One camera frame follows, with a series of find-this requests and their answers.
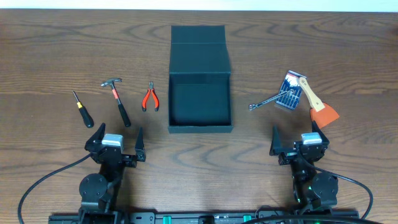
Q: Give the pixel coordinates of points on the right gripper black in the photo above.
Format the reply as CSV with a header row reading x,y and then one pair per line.
x,y
291,155

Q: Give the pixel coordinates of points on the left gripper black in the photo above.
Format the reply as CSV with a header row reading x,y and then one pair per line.
x,y
123,157

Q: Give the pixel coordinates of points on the blue precision screwdriver set case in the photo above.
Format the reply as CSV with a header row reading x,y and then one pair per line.
x,y
291,86

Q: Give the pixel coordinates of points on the orange scraper wooden handle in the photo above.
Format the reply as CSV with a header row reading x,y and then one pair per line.
x,y
320,112

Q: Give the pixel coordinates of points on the silver ring wrench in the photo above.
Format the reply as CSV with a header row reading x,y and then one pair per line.
x,y
276,97

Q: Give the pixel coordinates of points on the small claw hammer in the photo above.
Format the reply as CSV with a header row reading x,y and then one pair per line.
x,y
110,82

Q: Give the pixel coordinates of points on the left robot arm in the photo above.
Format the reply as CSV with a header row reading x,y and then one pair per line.
x,y
99,191

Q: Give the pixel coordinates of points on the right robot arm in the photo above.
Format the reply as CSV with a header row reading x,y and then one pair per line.
x,y
314,191

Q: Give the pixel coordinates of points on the black yellow screwdriver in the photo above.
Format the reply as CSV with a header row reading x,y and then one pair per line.
x,y
87,119

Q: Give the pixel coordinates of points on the dark green open box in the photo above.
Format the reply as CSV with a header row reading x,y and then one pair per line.
x,y
199,99

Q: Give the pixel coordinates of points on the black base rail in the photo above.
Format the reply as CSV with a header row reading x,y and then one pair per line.
x,y
262,216

